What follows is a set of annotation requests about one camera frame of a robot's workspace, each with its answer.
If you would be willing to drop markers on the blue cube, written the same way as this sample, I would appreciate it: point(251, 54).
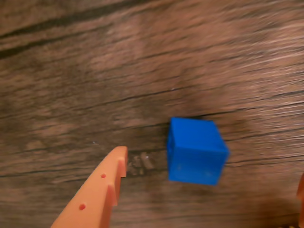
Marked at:
point(194, 152)

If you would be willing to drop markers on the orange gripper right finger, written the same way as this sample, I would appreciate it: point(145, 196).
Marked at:
point(301, 202)

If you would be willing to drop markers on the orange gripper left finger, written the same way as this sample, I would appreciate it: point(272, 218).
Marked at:
point(95, 194)

